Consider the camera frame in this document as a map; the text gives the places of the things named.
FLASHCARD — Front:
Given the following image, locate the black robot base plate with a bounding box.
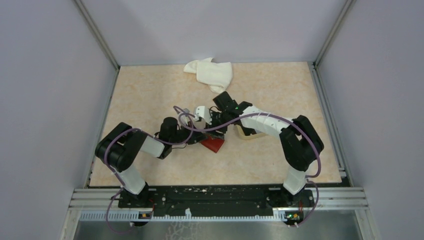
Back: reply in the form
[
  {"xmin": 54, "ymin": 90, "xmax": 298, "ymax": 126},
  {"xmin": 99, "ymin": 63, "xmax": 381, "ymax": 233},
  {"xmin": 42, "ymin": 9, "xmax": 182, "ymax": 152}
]
[{"xmin": 118, "ymin": 184, "xmax": 315, "ymax": 217}]

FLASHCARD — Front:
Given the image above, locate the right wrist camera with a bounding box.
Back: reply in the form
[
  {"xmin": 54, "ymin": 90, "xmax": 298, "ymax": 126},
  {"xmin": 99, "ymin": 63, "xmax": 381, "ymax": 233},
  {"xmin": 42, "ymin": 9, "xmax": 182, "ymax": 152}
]
[{"xmin": 193, "ymin": 105, "xmax": 212, "ymax": 129}]

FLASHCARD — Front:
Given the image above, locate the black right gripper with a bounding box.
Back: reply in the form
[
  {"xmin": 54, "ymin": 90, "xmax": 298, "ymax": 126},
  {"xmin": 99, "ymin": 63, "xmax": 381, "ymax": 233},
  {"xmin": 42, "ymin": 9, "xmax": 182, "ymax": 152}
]
[{"xmin": 203, "ymin": 109, "xmax": 230, "ymax": 140}]

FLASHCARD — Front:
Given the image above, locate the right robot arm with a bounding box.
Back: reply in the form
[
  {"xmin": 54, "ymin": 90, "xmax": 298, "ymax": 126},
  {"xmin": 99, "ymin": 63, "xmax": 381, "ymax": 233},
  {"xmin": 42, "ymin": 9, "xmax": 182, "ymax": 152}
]
[{"xmin": 194, "ymin": 91, "xmax": 325, "ymax": 206}]

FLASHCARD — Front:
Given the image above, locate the white folded cloth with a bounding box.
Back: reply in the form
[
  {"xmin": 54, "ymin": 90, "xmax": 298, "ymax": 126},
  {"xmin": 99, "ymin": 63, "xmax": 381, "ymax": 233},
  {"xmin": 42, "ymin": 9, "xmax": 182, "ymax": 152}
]
[{"xmin": 183, "ymin": 57, "xmax": 234, "ymax": 94}]

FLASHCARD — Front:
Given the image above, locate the aluminium frame rail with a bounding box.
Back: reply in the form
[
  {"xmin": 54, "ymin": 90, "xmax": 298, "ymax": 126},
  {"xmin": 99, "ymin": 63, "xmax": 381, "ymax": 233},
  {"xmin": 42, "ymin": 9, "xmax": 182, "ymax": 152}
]
[{"xmin": 68, "ymin": 185, "xmax": 369, "ymax": 224}]

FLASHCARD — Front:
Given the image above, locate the beige oval tray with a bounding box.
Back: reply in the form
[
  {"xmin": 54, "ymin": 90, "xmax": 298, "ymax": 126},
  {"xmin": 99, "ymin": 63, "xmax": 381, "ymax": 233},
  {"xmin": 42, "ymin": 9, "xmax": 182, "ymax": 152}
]
[{"xmin": 234, "ymin": 125, "xmax": 266, "ymax": 141}]

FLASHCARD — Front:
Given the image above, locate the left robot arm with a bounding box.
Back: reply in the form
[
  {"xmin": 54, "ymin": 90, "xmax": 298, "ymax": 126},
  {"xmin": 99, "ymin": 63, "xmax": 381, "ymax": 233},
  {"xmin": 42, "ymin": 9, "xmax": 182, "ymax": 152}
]
[{"xmin": 94, "ymin": 117, "xmax": 208, "ymax": 207}]

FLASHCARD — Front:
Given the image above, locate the red leather card holder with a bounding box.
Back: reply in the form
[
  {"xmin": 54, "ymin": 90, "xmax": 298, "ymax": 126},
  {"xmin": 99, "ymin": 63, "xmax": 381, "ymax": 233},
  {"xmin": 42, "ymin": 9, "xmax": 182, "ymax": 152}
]
[{"xmin": 200, "ymin": 135, "xmax": 225, "ymax": 153}]

